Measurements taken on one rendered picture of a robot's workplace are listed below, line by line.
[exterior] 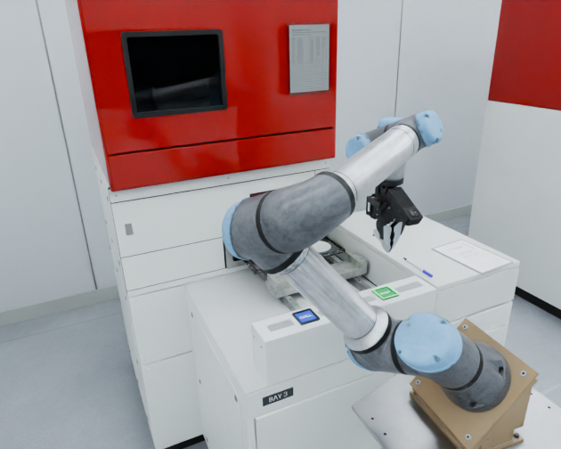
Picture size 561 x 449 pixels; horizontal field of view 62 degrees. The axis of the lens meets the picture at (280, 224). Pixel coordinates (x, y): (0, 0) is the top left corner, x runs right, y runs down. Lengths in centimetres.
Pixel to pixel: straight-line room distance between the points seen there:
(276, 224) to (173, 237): 94
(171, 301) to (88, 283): 163
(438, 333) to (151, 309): 110
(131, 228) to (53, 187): 153
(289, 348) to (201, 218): 64
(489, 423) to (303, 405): 50
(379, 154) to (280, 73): 77
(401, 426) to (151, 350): 101
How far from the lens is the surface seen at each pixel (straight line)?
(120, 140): 149
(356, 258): 169
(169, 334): 184
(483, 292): 161
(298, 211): 75
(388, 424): 120
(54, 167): 307
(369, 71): 368
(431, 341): 97
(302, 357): 127
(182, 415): 210
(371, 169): 87
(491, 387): 110
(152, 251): 167
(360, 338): 103
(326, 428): 149
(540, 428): 129
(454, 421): 117
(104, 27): 146
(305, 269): 89
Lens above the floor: 167
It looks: 23 degrees down
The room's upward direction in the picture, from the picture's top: 2 degrees counter-clockwise
